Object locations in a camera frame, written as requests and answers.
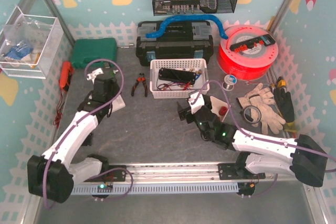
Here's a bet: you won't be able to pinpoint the clear acrylic box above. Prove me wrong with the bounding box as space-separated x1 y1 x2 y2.
1 6 64 79

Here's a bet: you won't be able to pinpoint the blue corrugated hose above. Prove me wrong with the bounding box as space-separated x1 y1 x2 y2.
146 14 229 39

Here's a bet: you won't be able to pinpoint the black glove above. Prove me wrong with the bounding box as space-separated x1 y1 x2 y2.
274 88 295 123

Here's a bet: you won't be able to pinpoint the white work gloves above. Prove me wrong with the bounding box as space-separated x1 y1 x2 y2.
237 83 286 135

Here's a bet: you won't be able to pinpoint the purple cable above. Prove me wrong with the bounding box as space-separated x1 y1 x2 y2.
191 79 336 199
43 58 134 210

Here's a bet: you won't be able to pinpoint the blue white gloves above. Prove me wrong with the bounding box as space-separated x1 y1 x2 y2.
5 41 34 63

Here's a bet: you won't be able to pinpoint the white perforated basket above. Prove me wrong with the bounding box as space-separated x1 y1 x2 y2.
150 58 208 99

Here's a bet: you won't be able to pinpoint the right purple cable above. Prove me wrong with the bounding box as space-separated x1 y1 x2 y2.
191 79 336 199

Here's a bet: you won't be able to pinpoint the solder wire spool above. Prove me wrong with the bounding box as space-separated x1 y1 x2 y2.
222 74 237 91

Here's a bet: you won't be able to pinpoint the small white tray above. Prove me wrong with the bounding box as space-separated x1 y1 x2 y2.
210 96 229 122

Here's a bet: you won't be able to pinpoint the red multimeter leads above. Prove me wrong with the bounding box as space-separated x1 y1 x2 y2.
53 90 65 128

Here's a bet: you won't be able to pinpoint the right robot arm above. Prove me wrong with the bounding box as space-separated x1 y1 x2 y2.
177 93 327 187

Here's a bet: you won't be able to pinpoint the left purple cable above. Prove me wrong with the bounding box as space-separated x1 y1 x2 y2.
43 58 134 210

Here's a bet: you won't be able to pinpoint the black red connector strip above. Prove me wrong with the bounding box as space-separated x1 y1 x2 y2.
229 34 276 53

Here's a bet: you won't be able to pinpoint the green plastic case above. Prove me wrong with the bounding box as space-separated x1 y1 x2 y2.
70 38 118 69

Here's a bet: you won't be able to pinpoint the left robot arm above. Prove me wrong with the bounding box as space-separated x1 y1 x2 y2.
27 69 121 203

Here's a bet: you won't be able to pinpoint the grey slotted cable duct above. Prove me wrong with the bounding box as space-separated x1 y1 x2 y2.
71 182 239 195

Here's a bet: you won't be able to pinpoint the black toolbox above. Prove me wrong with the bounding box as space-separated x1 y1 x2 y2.
135 20 214 67

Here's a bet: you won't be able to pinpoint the tape roll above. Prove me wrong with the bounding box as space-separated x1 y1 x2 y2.
241 105 261 124

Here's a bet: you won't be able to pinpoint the white peg fixture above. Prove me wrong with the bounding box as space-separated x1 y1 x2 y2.
111 95 125 113

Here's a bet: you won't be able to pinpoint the orange black pliers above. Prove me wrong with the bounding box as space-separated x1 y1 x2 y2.
131 73 148 97

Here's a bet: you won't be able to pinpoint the yellow black screwdriver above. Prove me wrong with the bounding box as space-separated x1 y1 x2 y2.
271 77 287 90

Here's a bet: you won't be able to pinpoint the aluminium rail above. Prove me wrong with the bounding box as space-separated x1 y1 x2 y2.
70 159 300 183

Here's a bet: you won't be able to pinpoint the red filament spool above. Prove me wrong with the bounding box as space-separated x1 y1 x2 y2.
217 25 279 81

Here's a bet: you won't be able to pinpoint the orange multimeter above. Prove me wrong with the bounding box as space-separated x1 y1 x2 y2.
59 61 74 92

